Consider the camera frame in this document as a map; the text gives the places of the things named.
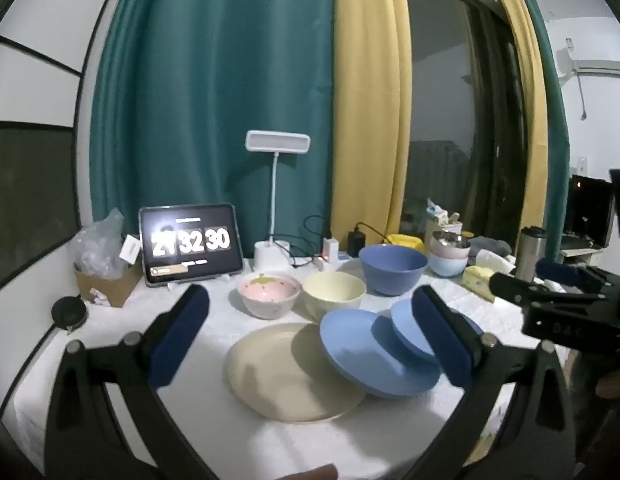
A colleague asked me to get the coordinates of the black monitor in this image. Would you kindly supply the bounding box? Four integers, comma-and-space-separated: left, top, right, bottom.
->
560, 174, 615, 261

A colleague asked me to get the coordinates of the large blue bowl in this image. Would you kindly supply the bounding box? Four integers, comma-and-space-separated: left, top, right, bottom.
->
359, 244, 429, 297

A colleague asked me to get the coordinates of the person's left hand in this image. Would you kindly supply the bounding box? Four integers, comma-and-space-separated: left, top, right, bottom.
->
277, 464, 339, 480

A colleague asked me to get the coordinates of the small white carton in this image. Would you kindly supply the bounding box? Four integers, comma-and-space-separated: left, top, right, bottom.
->
121, 234, 142, 265

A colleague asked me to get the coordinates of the teal curtain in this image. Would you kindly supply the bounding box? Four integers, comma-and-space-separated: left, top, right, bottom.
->
514, 0, 570, 261
90, 0, 335, 271

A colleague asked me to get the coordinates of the black adapter cable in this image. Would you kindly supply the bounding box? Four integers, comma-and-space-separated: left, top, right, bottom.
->
356, 221, 393, 242

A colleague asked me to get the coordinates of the white tissue pack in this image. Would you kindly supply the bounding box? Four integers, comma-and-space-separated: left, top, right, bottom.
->
476, 250, 515, 273

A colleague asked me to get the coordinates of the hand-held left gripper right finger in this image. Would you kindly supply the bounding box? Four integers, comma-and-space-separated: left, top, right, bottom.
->
405, 284, 576, 480

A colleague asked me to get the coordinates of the white tablecloth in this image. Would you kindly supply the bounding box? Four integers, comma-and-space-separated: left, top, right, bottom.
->
0, 255, 580, 480

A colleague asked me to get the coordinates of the steel tumbler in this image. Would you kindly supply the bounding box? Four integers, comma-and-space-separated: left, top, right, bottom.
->
517, 226, 547, 283

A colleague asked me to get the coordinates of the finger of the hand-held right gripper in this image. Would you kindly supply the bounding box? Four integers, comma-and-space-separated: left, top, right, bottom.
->
536, 258, 615, 288
488, 271, 610, 311

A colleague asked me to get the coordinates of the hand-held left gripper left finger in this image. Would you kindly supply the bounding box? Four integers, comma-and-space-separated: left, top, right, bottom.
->
44, 284, 225, 480

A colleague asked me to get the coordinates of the small blue plate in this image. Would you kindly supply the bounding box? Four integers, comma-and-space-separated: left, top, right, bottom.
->
390, 297, 485, 368

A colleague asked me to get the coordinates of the grey cloth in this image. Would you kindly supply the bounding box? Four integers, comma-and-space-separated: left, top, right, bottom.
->
468, 236, 511, 261

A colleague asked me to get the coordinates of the steel bowl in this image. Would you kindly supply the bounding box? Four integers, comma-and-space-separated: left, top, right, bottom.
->
432, 230, 470, 248

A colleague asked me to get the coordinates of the black lamp cable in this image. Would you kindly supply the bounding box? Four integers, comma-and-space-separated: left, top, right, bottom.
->
269, 214, 327, 267

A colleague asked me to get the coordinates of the cream plate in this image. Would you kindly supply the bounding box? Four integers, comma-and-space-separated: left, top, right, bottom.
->
224, 322, 367, 423

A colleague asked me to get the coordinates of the white power strip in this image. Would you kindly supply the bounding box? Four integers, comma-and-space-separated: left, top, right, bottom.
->
310, 254, 359, 269

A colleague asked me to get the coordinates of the light blue bowl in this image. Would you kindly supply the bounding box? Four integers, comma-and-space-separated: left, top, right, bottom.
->
427, 252, 471, 278

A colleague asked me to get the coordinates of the black round disc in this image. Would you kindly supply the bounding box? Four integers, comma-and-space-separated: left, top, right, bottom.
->
51, 296, 89, 332

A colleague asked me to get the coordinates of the yellow sponge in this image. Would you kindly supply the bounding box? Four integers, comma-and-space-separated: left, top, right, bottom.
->
462, 266, 495, 303

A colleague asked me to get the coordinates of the white desk lamp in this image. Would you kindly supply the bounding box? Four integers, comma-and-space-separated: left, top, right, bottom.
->
245, 130, 311, 271

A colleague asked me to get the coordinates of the yellow bag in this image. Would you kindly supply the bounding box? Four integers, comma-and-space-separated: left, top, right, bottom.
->
385, 233, 425, 252

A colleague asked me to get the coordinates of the large blue plate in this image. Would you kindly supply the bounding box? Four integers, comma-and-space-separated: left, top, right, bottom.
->
319, 309, 443, 400

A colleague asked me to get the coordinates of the person's right hand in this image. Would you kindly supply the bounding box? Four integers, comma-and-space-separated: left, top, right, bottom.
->
596, 371, 620, 400

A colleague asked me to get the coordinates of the white air conditioner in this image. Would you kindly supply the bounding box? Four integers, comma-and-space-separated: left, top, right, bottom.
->
557, 37, 620, 78

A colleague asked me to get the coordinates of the dark glass window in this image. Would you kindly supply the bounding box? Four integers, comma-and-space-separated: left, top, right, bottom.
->
400, 0, 530, 251

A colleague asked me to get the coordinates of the pink strawberry bowl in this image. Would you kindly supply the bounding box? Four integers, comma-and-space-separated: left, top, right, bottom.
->
237, 272, 301, 320

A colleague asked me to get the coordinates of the cream bowl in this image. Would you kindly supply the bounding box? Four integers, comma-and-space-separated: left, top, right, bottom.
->
302, 271, 367, 324

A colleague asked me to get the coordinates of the clear plastic bag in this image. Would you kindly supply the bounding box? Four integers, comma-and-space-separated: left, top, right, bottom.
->
72, 208, 128, 278

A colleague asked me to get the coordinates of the tablet with clock display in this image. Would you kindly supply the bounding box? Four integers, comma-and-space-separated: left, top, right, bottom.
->
138, 203, 245, 288

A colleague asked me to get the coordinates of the beige storage box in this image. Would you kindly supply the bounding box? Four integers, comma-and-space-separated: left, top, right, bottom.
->
425, 210, 463, 241

